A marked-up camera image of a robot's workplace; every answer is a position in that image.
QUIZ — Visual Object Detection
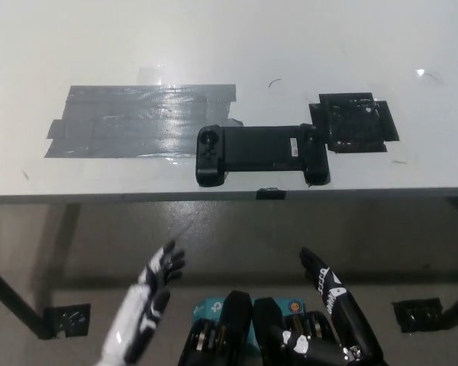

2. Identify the black and white right hand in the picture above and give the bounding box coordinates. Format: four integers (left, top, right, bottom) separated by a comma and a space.
281, 246, 379, 362

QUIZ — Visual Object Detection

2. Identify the white and black left hand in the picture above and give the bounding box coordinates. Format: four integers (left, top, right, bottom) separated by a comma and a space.
98, 238, 187, 364

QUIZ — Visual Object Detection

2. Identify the black game controller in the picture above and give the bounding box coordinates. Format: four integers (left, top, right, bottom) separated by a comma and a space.
195, 122, 332, 188

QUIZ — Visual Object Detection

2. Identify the black desk leg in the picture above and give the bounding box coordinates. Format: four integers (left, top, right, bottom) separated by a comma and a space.
0, 258, 53, 340

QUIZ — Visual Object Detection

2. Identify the teal router box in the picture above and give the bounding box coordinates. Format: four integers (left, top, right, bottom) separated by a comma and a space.
192, 297, 306, 346

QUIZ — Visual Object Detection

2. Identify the small black tape piece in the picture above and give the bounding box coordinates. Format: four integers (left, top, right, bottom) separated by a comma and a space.
256, 186, 287, 201

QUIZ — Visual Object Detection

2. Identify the black tape square patch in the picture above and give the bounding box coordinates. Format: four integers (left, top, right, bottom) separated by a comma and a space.
308, 92, 401, 154

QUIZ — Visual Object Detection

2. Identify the grey duct tape patch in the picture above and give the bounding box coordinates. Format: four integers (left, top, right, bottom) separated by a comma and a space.
44, 84, 245, 159

